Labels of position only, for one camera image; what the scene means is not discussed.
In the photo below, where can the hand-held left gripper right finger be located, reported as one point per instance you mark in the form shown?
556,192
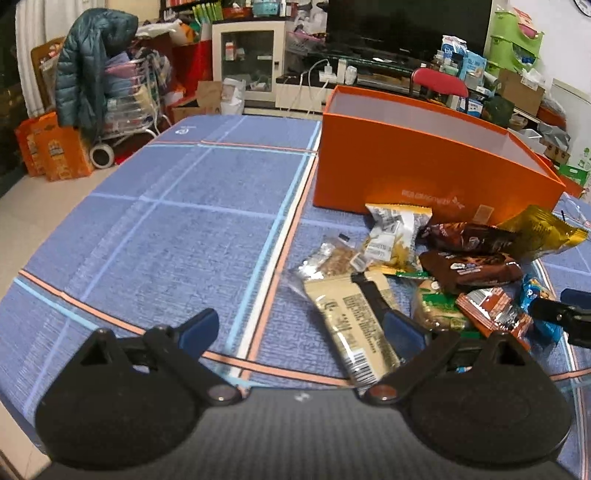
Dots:
406,334

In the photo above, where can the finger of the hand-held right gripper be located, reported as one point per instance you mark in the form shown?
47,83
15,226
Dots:
579,297
577,323

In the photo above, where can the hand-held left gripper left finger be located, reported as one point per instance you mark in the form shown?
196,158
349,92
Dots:
201,330

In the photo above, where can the small blue snack packet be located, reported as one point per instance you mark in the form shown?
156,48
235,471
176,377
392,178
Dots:
531,286

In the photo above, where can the beige bar packet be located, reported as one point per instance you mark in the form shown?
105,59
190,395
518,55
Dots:
351,323

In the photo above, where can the gold snack packet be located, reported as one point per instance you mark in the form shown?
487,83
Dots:
540,230

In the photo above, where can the brown cookie packet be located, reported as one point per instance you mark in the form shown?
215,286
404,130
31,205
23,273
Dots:
466,272

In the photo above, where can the clear granola packet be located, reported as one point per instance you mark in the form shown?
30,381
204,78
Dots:
337,261

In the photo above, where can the orange cardboard box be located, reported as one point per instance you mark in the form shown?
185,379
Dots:
392,161

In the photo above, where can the green label bun packet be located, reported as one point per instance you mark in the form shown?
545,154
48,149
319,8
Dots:
436,304

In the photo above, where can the eyeglasses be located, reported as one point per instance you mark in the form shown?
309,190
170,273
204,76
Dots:
577,217

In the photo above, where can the orange brown snack packet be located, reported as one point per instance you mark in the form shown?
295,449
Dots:
494,309

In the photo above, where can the blue plaid tablecloth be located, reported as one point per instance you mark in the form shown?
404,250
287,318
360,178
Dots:
161,240

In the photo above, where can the dark brown snack packet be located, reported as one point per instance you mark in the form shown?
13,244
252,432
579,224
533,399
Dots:
461,235

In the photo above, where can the green white box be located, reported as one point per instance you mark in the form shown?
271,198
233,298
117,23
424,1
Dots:
577,175

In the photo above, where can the white chest freezer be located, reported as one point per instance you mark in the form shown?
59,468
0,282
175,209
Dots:
575,115

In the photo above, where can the dark green bag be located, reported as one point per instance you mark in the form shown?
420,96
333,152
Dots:
498,110

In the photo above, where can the brown cardboard box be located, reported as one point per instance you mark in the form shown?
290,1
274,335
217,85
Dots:
521,92

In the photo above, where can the orange paper bags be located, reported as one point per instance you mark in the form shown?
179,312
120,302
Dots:
55,147

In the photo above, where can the small brown cardboard piece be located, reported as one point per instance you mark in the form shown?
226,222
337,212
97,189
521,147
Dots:
208,97

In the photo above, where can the white plastic bag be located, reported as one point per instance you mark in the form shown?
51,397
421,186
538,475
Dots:
233,97

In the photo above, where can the red chair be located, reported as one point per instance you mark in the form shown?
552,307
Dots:
438,83

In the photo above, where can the red paper bag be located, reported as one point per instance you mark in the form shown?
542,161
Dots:
191,74

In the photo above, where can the green storage bins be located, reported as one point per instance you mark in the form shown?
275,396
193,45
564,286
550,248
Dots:
515,41

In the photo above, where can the blue white carton pack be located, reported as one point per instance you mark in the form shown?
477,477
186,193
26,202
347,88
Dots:
461,60

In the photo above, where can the black tv stand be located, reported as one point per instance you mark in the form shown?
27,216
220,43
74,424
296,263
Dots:
304,78

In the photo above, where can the white power strip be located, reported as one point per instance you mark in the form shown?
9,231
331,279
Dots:
328,70

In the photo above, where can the white glass door cabinet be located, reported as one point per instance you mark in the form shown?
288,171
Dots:
249,55

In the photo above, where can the dark teal puffer jacket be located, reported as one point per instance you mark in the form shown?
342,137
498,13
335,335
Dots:
87,69

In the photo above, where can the black television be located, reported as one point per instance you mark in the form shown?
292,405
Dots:
406,23

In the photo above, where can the white curtain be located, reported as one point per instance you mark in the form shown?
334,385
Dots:
37,55

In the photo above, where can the bookshelf with books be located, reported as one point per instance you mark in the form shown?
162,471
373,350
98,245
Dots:
191,9

